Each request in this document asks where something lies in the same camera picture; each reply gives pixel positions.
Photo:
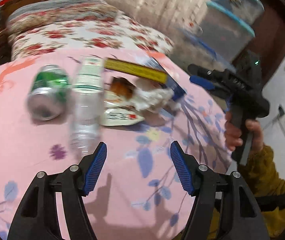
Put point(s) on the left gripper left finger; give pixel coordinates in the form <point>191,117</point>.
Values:
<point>36,216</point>

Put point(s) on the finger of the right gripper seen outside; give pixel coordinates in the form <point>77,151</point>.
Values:
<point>200,76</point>

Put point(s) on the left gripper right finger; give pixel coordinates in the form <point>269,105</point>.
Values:
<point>239,214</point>

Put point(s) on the dark blue carton box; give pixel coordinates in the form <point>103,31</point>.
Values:
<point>179,92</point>

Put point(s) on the white paper wrapper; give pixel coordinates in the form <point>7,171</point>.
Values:
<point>150,96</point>

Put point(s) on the yellow long carton box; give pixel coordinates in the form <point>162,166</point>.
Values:
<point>136,70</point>

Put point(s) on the silver chicken snack pouch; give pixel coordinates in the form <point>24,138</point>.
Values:
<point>119,110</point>

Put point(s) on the clear plastic bottle green label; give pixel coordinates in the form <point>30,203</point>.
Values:
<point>87,106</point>

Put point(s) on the green aluminium can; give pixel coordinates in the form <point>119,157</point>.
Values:
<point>48,96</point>

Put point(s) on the middle storage box teal lid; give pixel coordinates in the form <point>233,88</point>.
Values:
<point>223,31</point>

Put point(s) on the storage box teal lid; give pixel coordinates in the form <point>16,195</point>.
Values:
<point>223,31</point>
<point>246,10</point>

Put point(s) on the white enamel mug red star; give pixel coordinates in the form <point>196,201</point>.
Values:
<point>194,28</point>

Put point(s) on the top storage box teal lid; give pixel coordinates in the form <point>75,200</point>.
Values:
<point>246,10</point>

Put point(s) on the pink printed bed sheet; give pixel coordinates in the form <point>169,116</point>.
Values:
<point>138,194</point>

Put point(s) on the floral white red blanket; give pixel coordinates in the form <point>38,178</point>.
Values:
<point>122,33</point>

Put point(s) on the folded patterned quilt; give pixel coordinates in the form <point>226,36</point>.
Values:
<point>52,11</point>

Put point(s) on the clear storage box blue handle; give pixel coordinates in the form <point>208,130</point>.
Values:
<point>189,49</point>

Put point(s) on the white wall socket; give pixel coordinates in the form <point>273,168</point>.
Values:
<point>280,119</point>

